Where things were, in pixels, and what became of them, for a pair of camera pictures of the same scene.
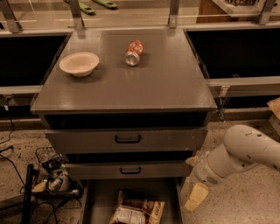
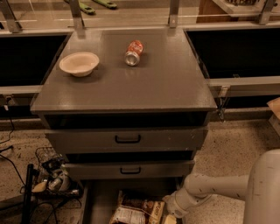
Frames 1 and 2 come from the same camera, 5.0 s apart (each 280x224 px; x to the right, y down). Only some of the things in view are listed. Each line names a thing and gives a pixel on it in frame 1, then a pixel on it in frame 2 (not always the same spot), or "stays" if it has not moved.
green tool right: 106,3 stays
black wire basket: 52,176 stays
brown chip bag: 137,210 stays
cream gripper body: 203,171 to 177,203
